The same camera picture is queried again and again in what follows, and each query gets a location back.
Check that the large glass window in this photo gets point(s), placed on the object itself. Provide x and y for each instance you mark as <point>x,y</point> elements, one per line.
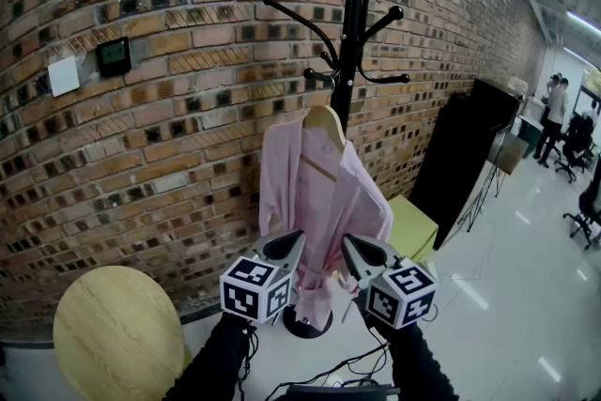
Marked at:
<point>592,82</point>

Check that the wooden clothes hanger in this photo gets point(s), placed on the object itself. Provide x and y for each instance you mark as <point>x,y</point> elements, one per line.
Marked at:
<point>324,115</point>

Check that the person's right forearm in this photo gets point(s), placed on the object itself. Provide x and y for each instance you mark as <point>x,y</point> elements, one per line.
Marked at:
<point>418,366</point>

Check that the round wooden table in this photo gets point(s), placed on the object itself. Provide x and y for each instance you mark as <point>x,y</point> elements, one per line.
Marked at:
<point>117,338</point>

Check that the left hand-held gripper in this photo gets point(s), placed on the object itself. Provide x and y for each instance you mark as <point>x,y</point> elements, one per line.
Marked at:
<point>253,291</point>

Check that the black device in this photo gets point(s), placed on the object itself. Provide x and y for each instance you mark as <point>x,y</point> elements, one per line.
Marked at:
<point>338,394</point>

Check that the yellow-green box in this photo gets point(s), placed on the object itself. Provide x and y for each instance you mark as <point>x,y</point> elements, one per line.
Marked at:
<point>413,225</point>

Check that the dark green bin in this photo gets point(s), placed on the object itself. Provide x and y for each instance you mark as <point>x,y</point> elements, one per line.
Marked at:
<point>530,136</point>

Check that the white wall switch plate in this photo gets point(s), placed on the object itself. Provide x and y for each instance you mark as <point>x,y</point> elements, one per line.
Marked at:
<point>64,76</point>

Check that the tall black panel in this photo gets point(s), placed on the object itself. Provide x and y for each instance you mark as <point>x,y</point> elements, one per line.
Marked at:
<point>446,178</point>

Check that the pink robe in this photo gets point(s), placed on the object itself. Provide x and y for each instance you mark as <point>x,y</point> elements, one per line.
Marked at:
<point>324,202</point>

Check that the black metal coat rack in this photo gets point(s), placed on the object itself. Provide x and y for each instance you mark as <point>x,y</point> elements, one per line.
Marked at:
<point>354,14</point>

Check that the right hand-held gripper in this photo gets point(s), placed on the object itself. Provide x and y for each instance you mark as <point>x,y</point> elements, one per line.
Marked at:
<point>404,296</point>

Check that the white storage box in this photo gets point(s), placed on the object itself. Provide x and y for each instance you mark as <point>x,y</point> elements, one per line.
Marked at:
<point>534,107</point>

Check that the person's left forearm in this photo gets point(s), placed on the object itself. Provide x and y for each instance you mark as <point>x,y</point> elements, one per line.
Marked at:
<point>211,366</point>

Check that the long ceiling light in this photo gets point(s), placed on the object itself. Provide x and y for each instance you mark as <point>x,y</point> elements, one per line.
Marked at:
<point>584,20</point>

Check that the black tripod stand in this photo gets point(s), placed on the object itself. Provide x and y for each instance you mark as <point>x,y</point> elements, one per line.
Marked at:
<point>497,183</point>

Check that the brown board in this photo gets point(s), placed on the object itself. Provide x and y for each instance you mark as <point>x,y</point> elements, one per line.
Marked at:
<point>509,152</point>

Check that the clear plastic box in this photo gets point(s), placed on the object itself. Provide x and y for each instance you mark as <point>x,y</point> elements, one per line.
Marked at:
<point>519,87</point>

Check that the black office chair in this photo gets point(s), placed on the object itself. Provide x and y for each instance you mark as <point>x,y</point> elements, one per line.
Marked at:
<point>591,197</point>
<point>577,136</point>

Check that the black wall display panel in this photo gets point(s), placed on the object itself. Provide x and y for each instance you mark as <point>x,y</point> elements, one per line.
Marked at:
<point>113,56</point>

